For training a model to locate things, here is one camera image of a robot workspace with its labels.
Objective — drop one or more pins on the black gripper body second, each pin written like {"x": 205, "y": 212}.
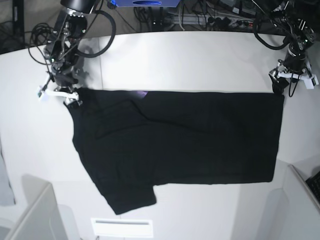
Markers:
{"x": 294, "y": 63}

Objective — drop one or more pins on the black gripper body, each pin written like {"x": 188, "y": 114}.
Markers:
{"x": 69, "y": 78}

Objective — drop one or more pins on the black T-shirt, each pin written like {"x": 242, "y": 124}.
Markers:
{"x": 131, "y": 141}

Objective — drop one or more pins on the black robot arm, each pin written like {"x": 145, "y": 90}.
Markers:
{"x": 61, "y": 50}

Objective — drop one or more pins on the blue box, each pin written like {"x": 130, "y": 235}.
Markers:
{"x": 146, "y": 3}

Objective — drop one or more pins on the black keyboard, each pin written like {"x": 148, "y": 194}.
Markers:
{"x": 314, "y": 185}

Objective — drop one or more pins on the white partition panel left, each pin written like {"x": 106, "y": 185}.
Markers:
{"x": 41, "y": 220}

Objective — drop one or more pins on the white partition panel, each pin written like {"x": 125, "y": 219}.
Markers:
{"x": 41, "y": 220}
{"x": 291, "y": 212}

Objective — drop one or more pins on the white partition panel right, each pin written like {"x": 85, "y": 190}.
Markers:
{"x": 291, "y": 212}

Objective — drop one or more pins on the black stand post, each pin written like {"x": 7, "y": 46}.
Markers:
{"x": 18, "y": 23}

